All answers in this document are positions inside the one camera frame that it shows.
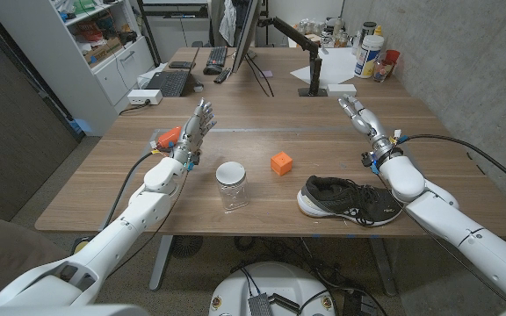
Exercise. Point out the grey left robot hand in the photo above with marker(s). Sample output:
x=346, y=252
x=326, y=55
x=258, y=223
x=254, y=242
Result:
x=193, y=134

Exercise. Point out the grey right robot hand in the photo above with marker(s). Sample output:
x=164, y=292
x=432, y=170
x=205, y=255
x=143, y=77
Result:
x=369, y=123

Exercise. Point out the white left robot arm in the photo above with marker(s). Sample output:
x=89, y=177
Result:
x=147, y=210

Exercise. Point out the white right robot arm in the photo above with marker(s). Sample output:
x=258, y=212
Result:
x=437, y=215

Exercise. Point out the clear jar with white lid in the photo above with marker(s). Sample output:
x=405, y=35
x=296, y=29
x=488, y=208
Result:
x=232, y=184

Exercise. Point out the amber glass jar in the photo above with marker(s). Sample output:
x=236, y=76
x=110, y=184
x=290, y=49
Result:
x=341, y=39

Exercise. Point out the orange block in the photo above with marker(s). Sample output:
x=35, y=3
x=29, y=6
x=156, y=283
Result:
x=281, y=163

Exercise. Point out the clear glass jar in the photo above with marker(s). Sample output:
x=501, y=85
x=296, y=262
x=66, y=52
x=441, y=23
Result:
x=304, y=26

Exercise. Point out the orange plastic object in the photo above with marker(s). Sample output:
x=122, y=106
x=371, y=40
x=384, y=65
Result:
x=169, y=137

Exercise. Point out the small white box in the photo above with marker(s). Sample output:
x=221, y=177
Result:
x=341, y=90

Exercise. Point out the black laptop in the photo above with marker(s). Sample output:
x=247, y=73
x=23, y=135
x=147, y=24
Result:
x=169, y=82

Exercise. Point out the white power socket box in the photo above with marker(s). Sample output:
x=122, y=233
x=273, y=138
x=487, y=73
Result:
x=144, y=96

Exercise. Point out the black remote control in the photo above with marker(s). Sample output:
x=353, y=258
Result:
x=222, y=75

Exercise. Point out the white paper sheet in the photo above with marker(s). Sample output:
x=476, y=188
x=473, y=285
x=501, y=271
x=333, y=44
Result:
x=336, y=66

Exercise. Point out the white canister with printed label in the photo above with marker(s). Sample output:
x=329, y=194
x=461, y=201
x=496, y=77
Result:
x=368, y=55

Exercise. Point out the black smartphone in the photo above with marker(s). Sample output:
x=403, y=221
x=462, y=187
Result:
x=180, y=65

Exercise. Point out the black sneaker with white sole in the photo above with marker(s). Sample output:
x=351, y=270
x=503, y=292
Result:
x=345, y=199

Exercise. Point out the black keyboard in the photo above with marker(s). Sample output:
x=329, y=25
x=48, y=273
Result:
x=217, y=56

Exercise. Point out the yellow bottle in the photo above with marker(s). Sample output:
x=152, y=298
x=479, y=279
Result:
x=378, y=30

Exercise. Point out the purple sticky note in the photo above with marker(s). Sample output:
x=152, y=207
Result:
x=266, y=73

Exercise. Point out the white shelf cabinet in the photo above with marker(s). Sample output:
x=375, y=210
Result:
x=103, y=83

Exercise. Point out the flat computer monitor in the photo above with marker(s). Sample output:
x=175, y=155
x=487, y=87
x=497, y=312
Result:
x=245, y=35

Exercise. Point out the black round fan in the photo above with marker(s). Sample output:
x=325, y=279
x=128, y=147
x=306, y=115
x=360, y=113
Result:
x=185, y=246

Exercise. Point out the hanging white cloth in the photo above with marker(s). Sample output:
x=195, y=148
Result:
x=228, y=19

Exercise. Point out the cardboard box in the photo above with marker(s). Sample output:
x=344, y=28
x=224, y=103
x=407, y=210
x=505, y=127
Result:
x=103, y=52

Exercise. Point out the grey table leg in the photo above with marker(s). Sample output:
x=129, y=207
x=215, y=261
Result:
x=161, y=263
x=382, y=267

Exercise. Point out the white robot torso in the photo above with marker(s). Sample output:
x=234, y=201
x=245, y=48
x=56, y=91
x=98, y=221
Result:
x=275, y=281

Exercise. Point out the brown cushion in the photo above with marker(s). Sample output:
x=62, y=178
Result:
x=7, y=254

